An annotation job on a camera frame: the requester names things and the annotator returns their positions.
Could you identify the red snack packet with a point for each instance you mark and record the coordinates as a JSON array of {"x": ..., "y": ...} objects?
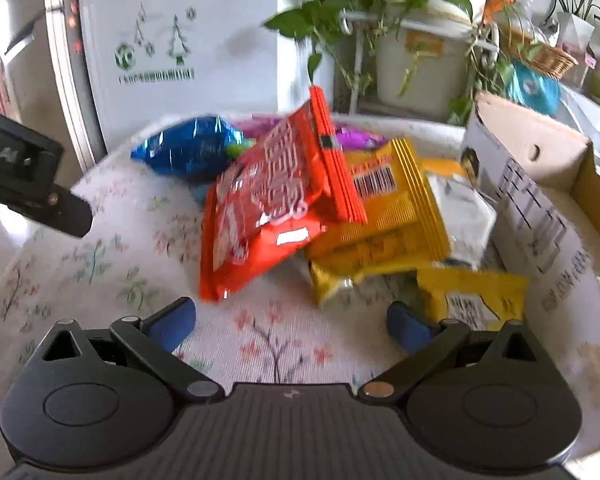
[{"x": 260, "y": 200}]

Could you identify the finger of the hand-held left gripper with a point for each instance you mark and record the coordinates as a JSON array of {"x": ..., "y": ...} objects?
[{"x": 70, "y": 212}]

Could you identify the yellow foil snack packet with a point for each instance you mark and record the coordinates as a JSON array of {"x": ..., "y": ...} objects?
[{"x": 330, "y": 282}]

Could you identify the white freezer with tree print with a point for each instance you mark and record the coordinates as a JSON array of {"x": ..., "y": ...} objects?
[{"x": 220, "y": 60}]

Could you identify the white silver snack packet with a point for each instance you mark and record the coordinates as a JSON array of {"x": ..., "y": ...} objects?
[{"x": 462, "y": 215}]

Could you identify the large yellow striped snack packet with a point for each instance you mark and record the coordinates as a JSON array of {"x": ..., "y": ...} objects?
[{"x": 380, "y": 220}]

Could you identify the wicker basket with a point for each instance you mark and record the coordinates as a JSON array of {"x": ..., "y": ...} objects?
[{"x": 555, "y": 60}]

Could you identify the purple snack packet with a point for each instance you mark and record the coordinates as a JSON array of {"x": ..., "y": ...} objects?
[{"x": 360, "y": 137}]

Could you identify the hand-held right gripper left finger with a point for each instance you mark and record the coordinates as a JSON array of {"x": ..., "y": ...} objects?
[{"x": 172, "y": 327}]

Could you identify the pothos plant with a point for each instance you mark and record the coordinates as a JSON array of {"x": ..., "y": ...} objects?
[{"x": 330, "y": 10}]

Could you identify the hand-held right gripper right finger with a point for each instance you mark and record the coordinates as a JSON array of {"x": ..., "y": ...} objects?
[{"x": 410, "y": 330}]

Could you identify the blue foil snack bag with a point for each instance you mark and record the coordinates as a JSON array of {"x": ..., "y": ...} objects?
[{"x": 190, "y": 147}]

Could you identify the small yellow waffle packet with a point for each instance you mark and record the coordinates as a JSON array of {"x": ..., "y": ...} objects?
[{"x": 470, "y": 287}]

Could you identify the cardboard box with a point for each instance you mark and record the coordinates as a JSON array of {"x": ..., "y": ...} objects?
[{"x": 530, "y": 210}]

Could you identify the table with printed tablecloth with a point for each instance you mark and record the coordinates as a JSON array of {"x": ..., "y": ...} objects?
[{"x": 595, "y": 125}]

